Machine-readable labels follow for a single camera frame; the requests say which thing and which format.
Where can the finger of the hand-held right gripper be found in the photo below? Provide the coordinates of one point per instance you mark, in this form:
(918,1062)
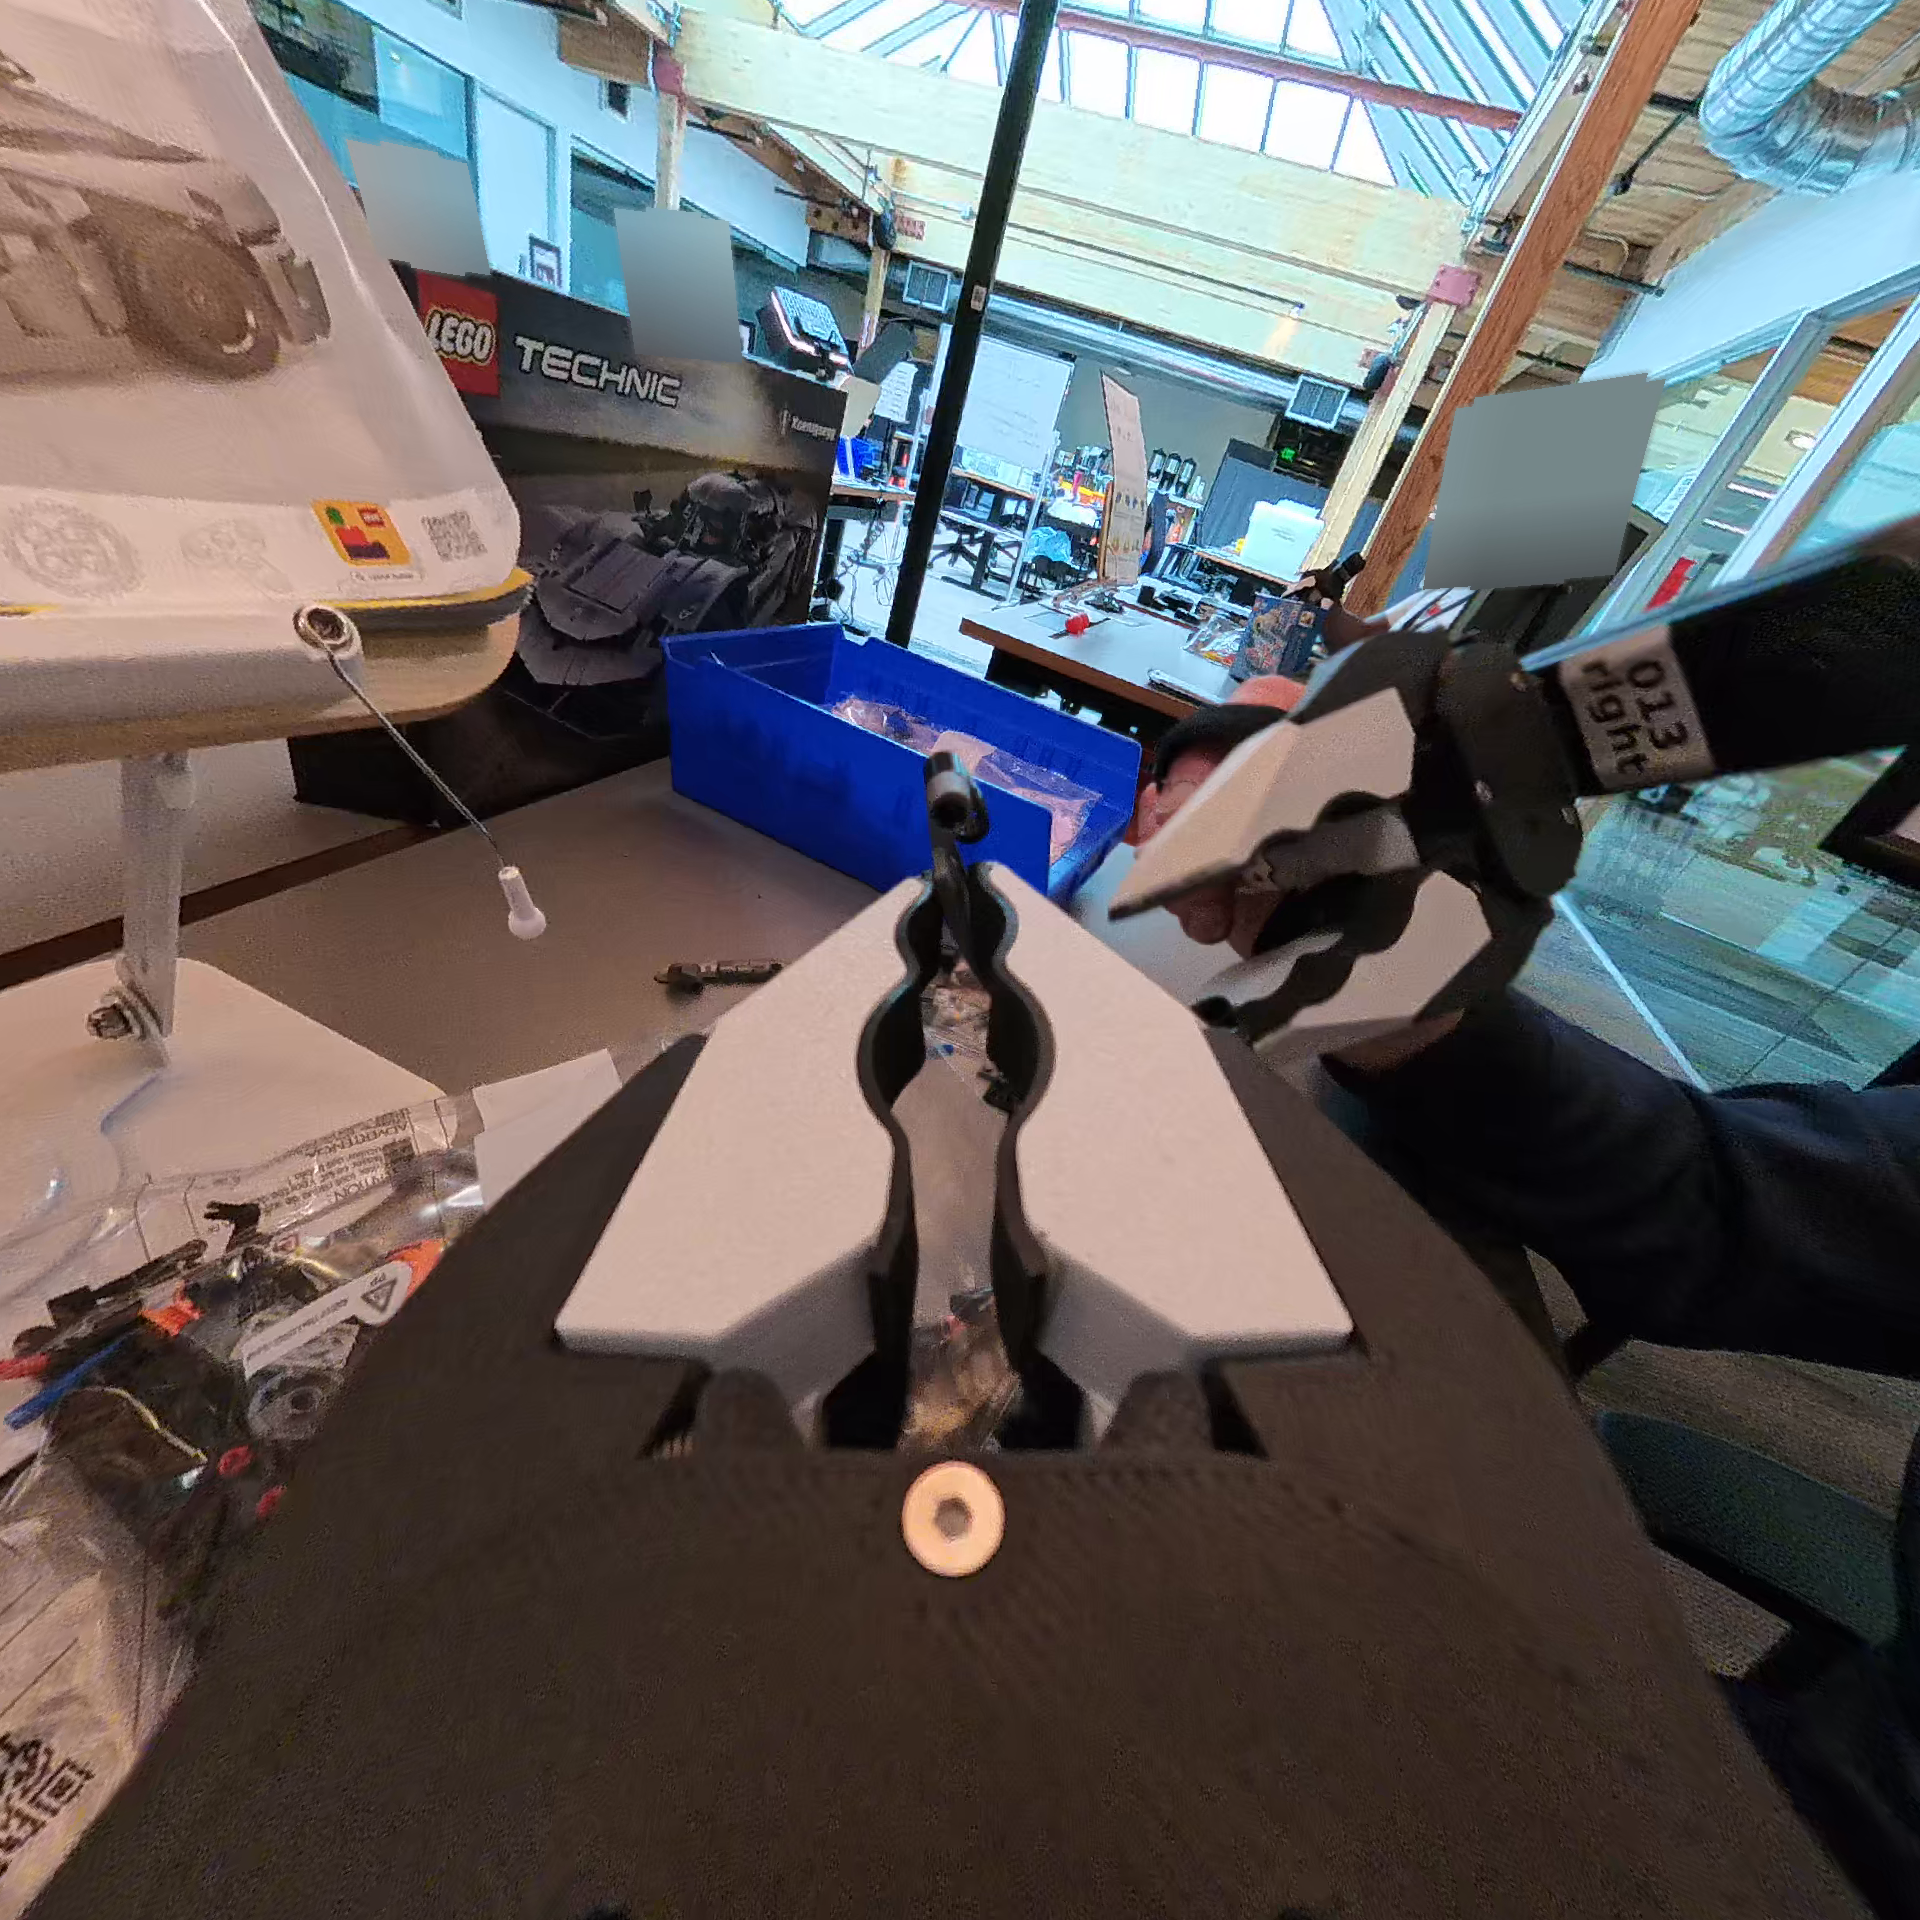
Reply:
(1276,795)
(1412,960)

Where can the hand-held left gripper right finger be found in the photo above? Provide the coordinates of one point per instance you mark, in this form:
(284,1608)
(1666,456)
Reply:
(1184,1201)

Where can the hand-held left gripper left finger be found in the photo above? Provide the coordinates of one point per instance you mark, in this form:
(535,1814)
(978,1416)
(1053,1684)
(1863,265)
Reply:
(735,1201)

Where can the person's right forearm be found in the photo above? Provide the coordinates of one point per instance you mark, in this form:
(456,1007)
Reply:
(1650,1201)

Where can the black curved lego piece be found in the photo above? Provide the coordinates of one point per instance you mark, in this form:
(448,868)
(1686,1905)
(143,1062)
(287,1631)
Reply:
(720,972)

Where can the black lego set box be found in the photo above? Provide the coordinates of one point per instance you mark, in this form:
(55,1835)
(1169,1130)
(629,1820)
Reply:
(645,524)

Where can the clear bag of lego pieces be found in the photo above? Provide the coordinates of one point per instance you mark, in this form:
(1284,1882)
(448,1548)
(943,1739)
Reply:
(61,1723)

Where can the lego instruction booklet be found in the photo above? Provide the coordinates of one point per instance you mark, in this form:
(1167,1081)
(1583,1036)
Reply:
(181,300)

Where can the person's right hand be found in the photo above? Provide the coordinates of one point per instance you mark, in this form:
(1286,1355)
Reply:
(1200,751)

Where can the wooden table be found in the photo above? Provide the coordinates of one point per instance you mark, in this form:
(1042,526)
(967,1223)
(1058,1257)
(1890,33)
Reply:
(1079,646)

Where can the clear bag in bin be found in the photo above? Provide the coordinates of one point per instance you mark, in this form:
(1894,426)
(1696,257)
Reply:
(1020,779)

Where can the cardboard sign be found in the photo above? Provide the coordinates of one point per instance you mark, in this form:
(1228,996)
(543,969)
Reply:
(1126,480)

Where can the clear bag with warning print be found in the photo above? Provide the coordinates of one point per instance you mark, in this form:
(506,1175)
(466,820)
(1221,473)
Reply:
(329,1155)

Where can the blue plastic bin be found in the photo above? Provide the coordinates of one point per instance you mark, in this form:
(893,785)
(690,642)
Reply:
(781,751)

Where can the whiteboard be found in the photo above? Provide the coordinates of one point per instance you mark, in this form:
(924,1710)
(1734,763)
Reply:
(1017,406)

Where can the black metal pole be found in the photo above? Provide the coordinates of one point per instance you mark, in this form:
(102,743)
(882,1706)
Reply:
(974,300)

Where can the clear bag of dark parts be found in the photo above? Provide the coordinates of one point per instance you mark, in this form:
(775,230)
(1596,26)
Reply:
(150,1395)

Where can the teal chair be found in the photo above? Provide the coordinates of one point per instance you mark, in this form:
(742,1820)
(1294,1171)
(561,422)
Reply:
(1741,1500)

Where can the studio light panel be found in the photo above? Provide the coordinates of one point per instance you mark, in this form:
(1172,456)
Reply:
(802,330)

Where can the skylight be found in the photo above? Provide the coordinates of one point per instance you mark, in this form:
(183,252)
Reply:
(1200,76)

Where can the person's dark blue shirt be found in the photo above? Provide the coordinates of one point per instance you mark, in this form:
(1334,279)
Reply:
(1845,1769)

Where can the wooden support post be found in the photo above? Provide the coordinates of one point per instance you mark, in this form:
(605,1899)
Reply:
(1516,300)

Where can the silver ventilation duct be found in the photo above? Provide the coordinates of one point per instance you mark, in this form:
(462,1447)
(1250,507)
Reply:
(1799,90)

